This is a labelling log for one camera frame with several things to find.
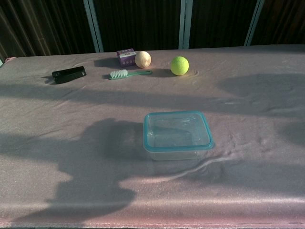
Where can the blue rimmed container lid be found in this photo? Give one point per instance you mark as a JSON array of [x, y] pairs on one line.
[[176, 147]]

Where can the transparent plastic container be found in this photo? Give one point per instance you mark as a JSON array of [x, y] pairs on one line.
[[174, 155]]

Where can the yellow-green tennis ball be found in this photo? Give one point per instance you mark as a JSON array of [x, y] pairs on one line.
[[179, 65]]

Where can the beige ball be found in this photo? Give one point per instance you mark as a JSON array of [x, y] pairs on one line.
[[142, 59]]

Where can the small purple box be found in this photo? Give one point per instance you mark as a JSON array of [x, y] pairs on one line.
[[125, 58]]

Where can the pink tablecloth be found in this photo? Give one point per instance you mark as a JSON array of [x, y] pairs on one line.
[[71, 143]]

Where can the dark brown pleated curtain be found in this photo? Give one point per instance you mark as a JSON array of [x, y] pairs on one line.
[[140, 23]]

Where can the black stapler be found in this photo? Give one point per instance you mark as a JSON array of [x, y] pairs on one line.
[[69, 74]]

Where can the light blue window post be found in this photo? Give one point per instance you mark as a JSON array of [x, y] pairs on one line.
[[94, 26], [185, 23], [253, 23]]

